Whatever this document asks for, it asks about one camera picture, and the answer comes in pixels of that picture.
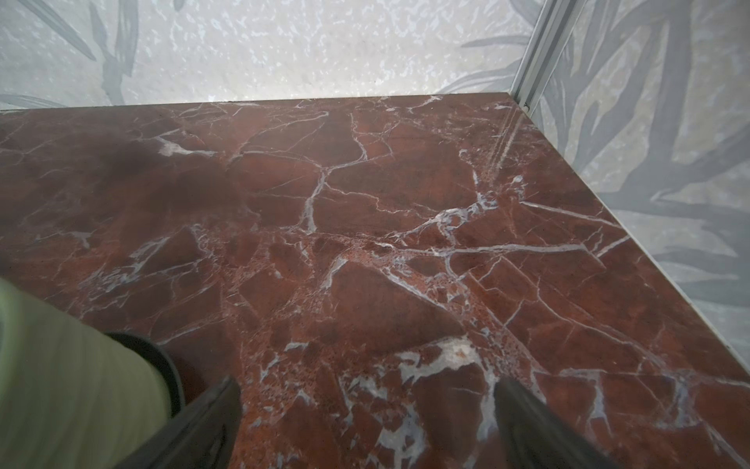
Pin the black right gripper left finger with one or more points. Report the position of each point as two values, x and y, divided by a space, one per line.
202 435

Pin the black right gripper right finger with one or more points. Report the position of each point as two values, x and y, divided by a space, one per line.
535 437

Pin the dark green saucer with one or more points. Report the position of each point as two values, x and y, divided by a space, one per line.
160 360

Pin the light green ribbed pot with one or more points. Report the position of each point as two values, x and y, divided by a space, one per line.
71 397

